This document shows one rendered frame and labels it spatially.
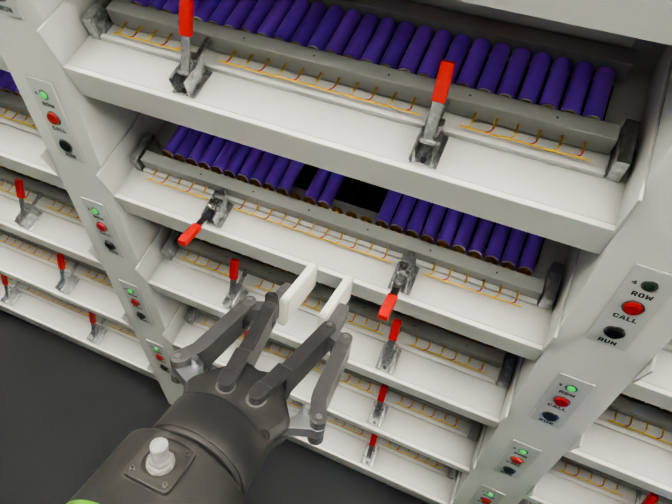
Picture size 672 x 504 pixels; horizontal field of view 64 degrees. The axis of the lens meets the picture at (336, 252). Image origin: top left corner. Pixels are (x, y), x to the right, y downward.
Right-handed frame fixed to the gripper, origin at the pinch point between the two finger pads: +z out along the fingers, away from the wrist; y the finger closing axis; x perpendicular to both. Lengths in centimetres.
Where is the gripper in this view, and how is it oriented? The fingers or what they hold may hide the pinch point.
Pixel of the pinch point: (317, 298)
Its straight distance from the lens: 51.2
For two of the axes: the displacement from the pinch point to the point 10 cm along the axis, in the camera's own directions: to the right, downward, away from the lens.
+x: -1.3, 8.1, 5.7
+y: -9.2, -3.2, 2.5
